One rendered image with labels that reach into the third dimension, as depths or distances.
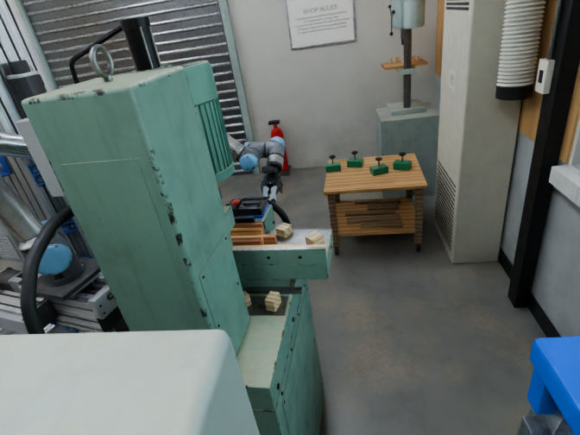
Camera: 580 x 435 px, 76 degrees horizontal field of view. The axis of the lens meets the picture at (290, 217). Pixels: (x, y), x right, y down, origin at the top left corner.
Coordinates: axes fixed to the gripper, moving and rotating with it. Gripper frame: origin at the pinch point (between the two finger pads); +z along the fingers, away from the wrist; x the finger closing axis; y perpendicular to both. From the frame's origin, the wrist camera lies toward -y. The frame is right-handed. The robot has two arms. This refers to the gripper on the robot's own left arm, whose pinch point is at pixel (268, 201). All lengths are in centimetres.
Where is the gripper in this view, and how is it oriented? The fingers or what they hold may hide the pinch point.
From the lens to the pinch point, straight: 159.7
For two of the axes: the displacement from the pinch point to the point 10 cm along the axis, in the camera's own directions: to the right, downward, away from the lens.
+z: -0.9, 8.7, -4.8
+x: -9.8, 0.2, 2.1
